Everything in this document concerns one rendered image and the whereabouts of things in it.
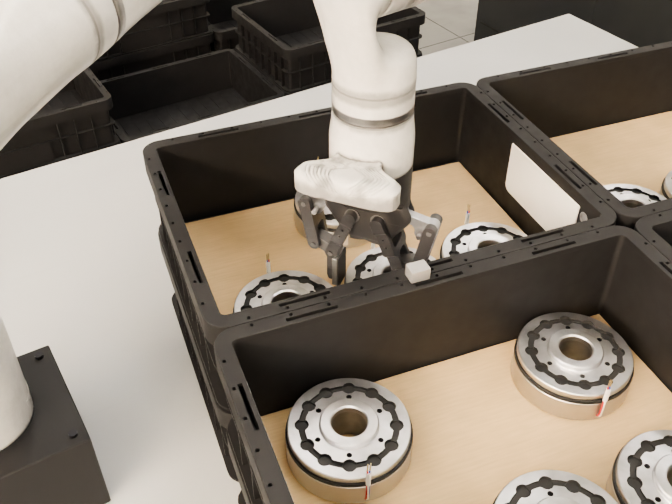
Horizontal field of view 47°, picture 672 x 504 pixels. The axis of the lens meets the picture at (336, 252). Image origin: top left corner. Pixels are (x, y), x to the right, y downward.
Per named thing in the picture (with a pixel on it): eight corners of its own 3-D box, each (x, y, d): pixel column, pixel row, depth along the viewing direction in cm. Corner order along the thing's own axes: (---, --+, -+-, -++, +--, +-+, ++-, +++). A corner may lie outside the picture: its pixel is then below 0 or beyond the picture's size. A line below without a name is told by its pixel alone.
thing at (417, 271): (411, 284, 66) (412, 273, 65) (404, 274, 67) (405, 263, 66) (430, 279, 66) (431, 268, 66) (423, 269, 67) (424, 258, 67)
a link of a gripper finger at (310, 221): (317, 183, 75) (335, 233, 78) (301, 184, 76) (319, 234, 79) (306, 199, 73) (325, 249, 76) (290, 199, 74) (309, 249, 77)
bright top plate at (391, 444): (302, 496, 59) (302, 491, 58) (276, 395, 66) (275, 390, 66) (428, 467, 61) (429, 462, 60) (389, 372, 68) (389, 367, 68)
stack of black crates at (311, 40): (293, 211, 204) (286, 51, 175) (242, 157, 224) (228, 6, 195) (416, 166, 220) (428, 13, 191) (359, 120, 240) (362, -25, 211)
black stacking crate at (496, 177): (459, 163, 102) (469, 84, 94) (596, 312, 80) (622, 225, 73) (157, 232, 91) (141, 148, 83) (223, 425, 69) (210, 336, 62)
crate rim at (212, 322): (468, 97, 96) (470, 79, 94) (620, 240, 74) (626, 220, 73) (142, 162, 85) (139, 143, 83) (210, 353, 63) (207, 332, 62)
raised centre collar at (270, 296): (302, 283, 76) (302, 278, 76) (320, 315, 73) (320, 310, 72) (254, 296, 75) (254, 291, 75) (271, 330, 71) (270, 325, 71)
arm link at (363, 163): (289, 193, 65) (287, 129, 61) (338, 128, 73) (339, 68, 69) (393, 217, 63) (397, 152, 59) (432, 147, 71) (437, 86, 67)
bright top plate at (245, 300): (317, 264, 79) (317, 259, 79) (357, 329, 72) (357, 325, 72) (221, 289, 76) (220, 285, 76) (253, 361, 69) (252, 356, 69)
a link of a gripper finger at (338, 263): (346, 247, 78) (345, 274, 81) (340, 245, 79) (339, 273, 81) (338, 260, 77) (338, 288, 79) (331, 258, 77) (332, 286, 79)
